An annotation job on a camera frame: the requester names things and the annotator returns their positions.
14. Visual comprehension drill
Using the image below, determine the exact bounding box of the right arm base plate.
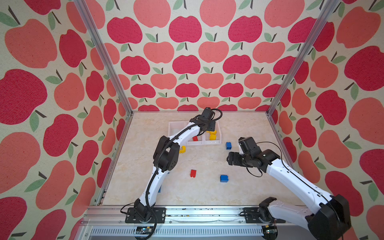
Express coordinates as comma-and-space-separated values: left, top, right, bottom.
239, 207, 286, 224

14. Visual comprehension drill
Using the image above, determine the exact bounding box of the circuit board on rail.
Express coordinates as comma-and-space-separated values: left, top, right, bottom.
135, 226, 152, 235

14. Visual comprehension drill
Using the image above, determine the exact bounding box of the red small lego center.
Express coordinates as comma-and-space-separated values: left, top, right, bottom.
190, 170, 197, 178

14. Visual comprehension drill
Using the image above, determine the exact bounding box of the aluminium frame post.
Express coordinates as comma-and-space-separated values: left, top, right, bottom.
74, 1, 134, 117
267, 0, 341, 118

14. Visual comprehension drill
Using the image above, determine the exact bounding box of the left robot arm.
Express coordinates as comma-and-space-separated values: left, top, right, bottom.
134, 107, 223, 222

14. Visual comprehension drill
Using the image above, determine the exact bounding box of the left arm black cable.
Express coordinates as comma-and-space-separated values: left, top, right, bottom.
143, 107, 223, 240

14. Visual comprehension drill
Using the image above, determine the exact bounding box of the blue lego upper right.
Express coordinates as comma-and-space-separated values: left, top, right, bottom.
226, 142, 232, 150

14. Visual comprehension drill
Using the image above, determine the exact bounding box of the right aluminium frame post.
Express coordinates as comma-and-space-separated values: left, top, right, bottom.
267, 0, 341, 118

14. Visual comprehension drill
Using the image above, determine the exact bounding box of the aluminium front rail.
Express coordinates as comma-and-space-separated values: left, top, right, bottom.
73, 206, 314, 240

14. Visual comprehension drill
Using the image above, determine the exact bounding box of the blue lego lower right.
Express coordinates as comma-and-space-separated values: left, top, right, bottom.
220, 175, 229, 183

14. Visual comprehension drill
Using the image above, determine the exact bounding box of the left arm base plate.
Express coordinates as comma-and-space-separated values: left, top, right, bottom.
125, 208, 167, 224

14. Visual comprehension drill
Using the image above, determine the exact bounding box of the left aluminium frame post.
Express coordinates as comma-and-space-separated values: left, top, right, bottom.
74, 1, 134, 117

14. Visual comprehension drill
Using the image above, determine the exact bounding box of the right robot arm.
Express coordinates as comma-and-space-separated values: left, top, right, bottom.
227, 137, 352, 240

